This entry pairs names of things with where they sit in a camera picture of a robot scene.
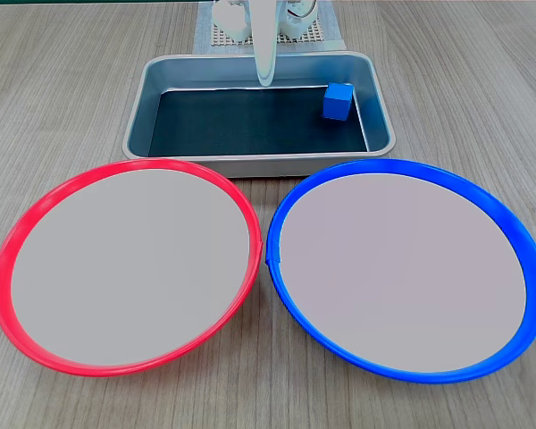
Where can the small blue cube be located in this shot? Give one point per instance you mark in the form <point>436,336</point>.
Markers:
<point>337,103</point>

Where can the black tray mat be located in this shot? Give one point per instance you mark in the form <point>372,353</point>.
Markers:
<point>250,120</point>

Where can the steel rectangular tray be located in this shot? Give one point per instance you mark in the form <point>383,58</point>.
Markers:
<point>379,116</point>

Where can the red-rimmed white round plate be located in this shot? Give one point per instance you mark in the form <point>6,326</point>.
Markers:
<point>125,268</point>

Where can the blue-rimmed white round plate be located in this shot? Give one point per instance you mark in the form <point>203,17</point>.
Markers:
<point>402,272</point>

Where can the pale perforated base plate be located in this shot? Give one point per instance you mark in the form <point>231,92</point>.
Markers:
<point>315,36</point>

